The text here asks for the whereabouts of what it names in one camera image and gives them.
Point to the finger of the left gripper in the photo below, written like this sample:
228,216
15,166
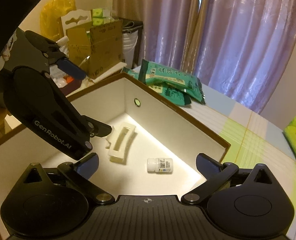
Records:
97,128
51,51

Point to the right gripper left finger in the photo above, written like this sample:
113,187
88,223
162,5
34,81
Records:
78,175

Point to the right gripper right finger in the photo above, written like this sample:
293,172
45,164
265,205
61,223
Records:
217,176

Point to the white pill bottle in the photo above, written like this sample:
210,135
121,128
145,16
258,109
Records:
159,165

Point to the dark brown octagonal tray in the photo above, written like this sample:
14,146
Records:
67,85

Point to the cardboard boxes pile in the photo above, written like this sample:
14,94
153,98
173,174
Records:
95,40

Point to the checkered tablecloth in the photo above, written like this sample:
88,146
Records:
253,139

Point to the brown box white interior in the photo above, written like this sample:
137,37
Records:
163,130

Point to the yellow plastic bag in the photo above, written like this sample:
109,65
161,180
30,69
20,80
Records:
50,23

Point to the purple curtain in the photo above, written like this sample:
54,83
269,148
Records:
237,47

